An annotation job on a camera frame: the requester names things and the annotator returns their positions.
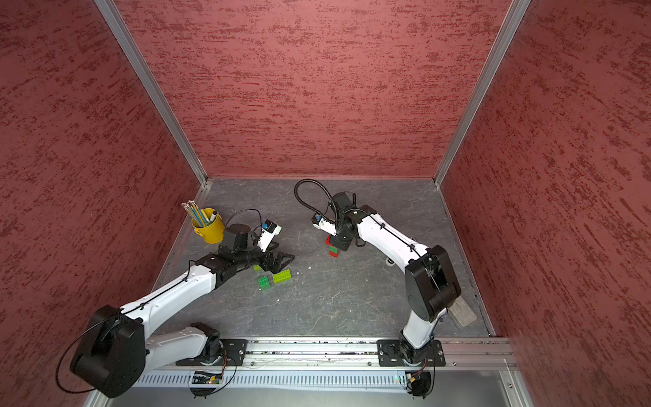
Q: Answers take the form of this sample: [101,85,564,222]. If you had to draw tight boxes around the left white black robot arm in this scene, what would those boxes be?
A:
[70,220,295,398]

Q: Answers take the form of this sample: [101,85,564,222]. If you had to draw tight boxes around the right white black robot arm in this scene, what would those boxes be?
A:
[330,193,461,365]

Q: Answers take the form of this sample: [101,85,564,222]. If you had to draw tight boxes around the yellow pencil cup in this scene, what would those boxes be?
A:
[192,208,225,244]

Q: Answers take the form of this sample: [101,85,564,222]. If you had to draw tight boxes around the grey eraser block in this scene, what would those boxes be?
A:
[448,296,478,328]

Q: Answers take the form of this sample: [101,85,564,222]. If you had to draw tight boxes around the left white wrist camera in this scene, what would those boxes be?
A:
[257,220,281,253]

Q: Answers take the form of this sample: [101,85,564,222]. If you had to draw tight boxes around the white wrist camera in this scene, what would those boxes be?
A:
[311,214,337,236]
[257,220,281,253]

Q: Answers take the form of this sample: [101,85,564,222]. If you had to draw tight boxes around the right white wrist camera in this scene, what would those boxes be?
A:
[311,214,337,236]

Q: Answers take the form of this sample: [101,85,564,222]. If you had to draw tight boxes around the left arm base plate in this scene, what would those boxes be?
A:
[176,339,249,368]

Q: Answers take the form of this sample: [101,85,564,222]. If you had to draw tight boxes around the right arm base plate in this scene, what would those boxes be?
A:
[376,339,446,367]

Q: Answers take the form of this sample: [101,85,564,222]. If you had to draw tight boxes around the white perforated cable duct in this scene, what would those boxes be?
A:
[134,370,408,392]

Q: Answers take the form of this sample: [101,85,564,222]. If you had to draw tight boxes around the aluminium rail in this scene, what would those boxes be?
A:
[136,336,517,371]

